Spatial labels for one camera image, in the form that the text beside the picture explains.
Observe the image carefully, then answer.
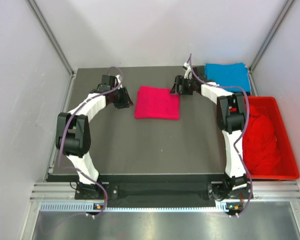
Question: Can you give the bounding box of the red plastic bin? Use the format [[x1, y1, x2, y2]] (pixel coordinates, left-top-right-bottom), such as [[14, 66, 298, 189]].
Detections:
[[248, 96, 300, 181]]

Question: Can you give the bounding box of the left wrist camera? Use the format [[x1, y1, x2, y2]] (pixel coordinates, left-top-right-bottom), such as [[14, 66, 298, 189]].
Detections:
[[96, 75, 119, 93]]

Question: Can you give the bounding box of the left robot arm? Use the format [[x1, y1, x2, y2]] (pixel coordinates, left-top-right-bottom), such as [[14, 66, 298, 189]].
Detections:
[[55, 74, 134, 200]]

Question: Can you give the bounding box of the pink t shirt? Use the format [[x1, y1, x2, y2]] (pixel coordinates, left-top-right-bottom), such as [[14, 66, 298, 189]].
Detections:
[[134, 85, 180, 120]]

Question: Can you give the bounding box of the red t shirts pile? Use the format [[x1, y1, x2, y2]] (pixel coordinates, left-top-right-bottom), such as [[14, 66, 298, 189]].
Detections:
[[242, 104, 281, 176]]

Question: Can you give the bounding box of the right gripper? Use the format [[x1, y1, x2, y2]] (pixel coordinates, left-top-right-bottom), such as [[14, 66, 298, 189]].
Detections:
[[169, 76, 196, 96]]

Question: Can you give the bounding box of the grey slotted cable duct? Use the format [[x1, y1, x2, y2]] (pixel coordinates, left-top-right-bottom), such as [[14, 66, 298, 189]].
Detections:
[[40, 202, 240, 213]]

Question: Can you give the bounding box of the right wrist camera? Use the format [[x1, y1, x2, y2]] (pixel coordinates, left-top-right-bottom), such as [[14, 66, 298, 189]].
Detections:
[[182, 62, 193, 80]]

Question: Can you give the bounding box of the aluminium frame post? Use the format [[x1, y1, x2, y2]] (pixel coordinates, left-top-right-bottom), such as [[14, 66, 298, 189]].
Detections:
[[249, 0, 296, 72], [25, 0, 75, 76]]

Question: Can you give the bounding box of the right aluminium frame post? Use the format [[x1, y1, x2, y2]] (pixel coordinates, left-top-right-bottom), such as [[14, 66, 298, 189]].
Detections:
[[249, 0, 296, 72]]

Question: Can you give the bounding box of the left aluminium frame post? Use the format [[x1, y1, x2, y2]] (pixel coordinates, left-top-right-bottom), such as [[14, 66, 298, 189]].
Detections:
[[25, 0, 75, 76]]

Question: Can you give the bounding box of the aluminium front rail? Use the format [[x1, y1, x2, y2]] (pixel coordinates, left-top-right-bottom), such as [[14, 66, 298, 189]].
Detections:
[[30, 181, 300, 202]]

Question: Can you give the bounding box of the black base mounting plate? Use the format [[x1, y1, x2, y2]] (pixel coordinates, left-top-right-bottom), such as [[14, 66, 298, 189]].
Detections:
[[74, 173, 252, 207]]

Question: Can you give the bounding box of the folded blue t shirt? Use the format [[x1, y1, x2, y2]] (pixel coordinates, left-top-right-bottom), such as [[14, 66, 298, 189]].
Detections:
[[204, 63, 251, 93]]

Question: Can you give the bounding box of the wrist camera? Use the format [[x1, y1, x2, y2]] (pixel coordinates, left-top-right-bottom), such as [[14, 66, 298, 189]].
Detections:
[[182, 62, 193, 80], [96, 75, 119, 93]]

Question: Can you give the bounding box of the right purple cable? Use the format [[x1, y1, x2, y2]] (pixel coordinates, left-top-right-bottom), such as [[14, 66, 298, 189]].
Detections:
[[187, 53, 253, 217]]

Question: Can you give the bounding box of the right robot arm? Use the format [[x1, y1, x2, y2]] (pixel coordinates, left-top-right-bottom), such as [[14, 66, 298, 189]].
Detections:
[[170, 62, 250, 201]]

